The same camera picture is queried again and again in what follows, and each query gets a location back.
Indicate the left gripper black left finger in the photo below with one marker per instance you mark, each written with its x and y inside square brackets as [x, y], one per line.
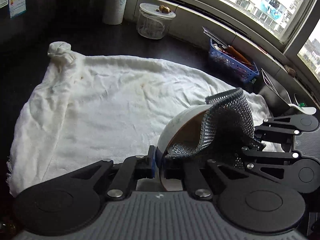
[132, 170]

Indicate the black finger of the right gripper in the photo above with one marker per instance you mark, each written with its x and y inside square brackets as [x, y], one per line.
[254, 159]
[269, 127]

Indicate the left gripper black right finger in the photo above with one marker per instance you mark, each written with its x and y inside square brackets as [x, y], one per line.
[185, 175]

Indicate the grey mesh dish cloth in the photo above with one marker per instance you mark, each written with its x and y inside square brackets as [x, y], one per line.
[226, 127]

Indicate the white bowl with brown rim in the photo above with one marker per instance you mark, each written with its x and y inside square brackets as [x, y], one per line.
[184, 127]

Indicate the dark red cooking appliance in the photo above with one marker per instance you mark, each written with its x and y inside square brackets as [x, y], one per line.
[50, 15]

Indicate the dark metal container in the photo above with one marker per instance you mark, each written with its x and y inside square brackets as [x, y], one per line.
[275, 95]

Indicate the white plastic spoon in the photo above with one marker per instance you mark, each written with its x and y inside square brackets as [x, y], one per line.
[304, 110]

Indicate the white towel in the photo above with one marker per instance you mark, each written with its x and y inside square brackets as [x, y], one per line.
[89, 108]

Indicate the blue plastic basket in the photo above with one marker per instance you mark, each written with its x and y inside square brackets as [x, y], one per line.
[243, 71]

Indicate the glass jar with lid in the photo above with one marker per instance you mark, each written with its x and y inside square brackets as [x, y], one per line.
[152, 24]

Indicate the brown garlic bulb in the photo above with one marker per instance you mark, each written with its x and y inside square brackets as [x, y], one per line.
[163, 9]

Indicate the orange handled knife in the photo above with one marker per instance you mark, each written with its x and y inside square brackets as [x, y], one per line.
[229, 49]

